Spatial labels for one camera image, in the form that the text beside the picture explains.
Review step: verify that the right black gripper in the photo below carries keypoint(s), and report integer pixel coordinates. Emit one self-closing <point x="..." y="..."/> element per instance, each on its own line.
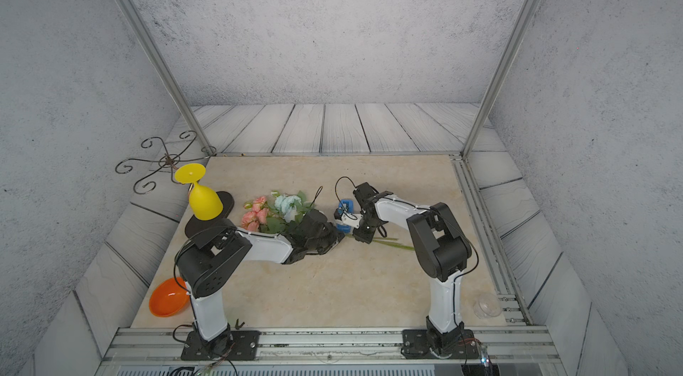
<point x="365" y="238"/>

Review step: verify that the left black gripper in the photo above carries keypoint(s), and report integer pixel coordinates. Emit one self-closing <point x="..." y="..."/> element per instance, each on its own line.
<point x="334" y="235"/>

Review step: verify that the blue tape dispenser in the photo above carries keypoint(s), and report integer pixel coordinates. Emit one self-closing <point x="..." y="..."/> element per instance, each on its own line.
<point x="346" y="206"/>

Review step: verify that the artificial flower bouquet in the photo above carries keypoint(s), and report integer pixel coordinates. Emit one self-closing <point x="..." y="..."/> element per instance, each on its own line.
<point x="269" y="216"/>

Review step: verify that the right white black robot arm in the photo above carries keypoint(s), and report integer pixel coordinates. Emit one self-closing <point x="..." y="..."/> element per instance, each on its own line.
<point x="440" y="246"/>

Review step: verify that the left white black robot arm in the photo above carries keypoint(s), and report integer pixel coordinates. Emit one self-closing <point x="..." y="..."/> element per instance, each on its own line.
<point x="216" y="248"/>

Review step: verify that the yellow plastic goblet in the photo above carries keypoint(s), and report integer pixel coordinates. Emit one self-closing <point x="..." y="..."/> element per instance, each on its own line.
<point x="204" y="202"/>

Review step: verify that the orange plastic bowl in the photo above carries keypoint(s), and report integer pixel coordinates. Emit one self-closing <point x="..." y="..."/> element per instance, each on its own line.
<point x="169" y="298"/>

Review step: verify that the clear plastic cup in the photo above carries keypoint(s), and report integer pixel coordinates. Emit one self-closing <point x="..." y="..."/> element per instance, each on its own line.
<point x="487" y="306"/>

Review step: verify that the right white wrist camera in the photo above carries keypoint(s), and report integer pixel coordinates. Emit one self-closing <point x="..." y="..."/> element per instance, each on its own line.
<point x="353" y="220"/>

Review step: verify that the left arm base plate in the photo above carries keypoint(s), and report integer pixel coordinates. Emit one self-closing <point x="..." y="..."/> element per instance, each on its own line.
<point x="238" y="345"/>

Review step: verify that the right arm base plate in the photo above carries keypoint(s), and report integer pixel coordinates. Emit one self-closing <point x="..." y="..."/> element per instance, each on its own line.
<point x="458" y="344"/>

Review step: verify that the curly metal wire stand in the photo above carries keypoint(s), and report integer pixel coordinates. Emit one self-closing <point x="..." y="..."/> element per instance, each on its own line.
<point x="168" y="162"/>

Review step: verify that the aluminium rail front frame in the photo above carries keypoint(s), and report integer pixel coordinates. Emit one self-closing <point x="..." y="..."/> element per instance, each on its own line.
<point x="507" y="350"/>

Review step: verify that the right aluminium corner post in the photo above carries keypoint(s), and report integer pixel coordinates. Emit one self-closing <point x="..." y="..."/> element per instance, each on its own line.
<point x="522" y="23"/>

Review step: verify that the aluminium corner post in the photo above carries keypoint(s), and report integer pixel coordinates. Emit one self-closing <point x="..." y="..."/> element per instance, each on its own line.
<point x="522" y="23"/>
<point x="160" y="66"/>

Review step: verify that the left aluminium corner post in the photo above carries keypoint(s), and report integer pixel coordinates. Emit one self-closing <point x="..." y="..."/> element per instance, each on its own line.
<point x="160" y="66"/>

